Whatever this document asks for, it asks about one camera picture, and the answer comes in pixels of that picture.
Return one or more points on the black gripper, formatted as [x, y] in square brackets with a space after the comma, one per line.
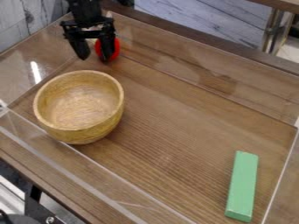
[100, 30]

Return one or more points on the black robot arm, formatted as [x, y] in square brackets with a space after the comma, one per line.
[86, 12]

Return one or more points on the wooden bowl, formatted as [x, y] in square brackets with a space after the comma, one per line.
[79, 106]

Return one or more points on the green rectangular block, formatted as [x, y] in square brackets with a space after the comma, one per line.
[242, 188]

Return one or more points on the clear acrylic corner bracket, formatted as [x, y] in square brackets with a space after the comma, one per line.
[108, 15]

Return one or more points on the clear acrylic tray wall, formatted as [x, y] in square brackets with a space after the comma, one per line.
[96, 194]

